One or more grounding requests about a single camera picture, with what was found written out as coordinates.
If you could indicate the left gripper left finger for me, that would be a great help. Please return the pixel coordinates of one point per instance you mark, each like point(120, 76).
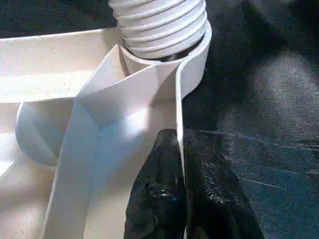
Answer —
point(157, 194)

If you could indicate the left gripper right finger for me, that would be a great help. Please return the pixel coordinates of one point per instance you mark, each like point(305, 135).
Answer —
point(214, 194)

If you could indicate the white plastic table top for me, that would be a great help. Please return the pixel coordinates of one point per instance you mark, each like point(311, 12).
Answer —
point(87, 124)

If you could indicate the black work mat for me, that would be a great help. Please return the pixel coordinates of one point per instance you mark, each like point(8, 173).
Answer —
point(261, 112)

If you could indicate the white plastic table leg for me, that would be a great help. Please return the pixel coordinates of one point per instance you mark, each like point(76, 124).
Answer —
point(162, 30)

